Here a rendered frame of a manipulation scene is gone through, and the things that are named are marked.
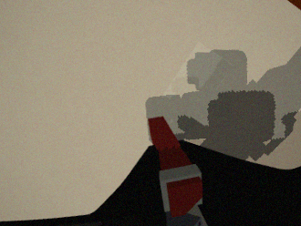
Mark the dark grey sloped panel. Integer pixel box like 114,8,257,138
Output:
165,211,202,226

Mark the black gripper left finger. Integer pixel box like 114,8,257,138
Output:
0,145,166,226

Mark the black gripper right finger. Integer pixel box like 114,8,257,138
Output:
179,139,301,226

